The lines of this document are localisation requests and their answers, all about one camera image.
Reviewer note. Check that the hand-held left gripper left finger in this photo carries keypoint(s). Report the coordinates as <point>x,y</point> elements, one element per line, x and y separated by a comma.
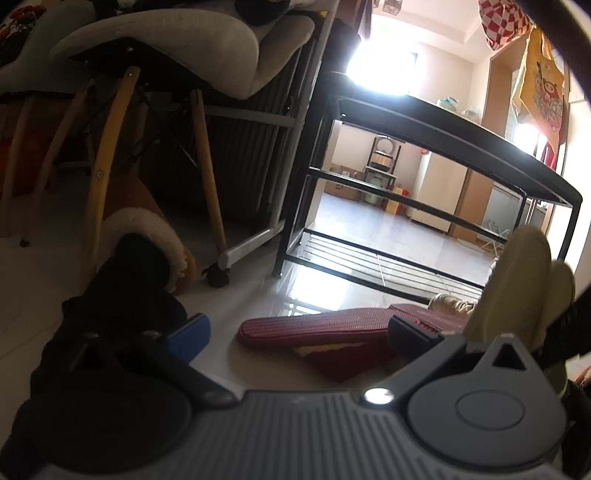
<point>187,339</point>

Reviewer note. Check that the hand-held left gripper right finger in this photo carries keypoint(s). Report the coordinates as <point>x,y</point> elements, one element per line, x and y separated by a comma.
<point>406,332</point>

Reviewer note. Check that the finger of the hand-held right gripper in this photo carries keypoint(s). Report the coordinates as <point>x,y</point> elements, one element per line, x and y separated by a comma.
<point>568,332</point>

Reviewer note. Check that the large pale green slide slipper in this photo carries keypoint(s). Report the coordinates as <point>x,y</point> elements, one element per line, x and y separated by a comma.
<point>512,277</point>

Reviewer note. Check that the black metal shoe rack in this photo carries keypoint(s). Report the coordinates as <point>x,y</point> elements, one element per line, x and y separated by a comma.
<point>438,124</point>

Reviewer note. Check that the tan lace-up sneaker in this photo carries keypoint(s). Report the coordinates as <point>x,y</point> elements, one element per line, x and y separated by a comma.
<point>455,302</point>

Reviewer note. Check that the person's leg in black trousers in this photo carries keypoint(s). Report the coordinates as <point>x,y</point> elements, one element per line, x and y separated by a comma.
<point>115,300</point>

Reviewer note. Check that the orange fleece-lined slipper boot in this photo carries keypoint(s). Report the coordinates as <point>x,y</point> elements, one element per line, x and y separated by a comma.
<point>147,226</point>

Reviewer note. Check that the red box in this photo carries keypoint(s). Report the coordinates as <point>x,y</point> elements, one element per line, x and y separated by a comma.
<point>400,201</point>

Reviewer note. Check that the white cabinet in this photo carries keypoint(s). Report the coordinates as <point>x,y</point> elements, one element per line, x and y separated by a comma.
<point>438,194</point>

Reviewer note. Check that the cardboard boxes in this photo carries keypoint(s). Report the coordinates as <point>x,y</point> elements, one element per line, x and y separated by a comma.
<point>344,184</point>

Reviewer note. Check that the small wooden shelf stand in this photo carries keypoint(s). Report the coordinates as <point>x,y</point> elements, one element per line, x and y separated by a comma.
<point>383,166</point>

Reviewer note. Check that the wooden wardrobe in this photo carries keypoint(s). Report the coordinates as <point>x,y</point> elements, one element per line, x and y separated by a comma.
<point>480,175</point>

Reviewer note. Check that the clear plastic container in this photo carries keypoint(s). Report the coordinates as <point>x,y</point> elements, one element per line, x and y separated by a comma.
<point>448,102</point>

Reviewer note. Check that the yellow printed bag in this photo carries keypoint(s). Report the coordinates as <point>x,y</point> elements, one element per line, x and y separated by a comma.
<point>542,92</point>

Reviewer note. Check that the chair with wooden legs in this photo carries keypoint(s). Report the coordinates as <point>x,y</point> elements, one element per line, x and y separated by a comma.
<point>184,41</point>

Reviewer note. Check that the red white checkered bag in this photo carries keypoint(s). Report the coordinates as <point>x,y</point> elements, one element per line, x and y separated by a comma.
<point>503,23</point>

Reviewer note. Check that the white folding frame with casters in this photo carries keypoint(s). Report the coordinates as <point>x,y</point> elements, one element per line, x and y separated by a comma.
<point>251,244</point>

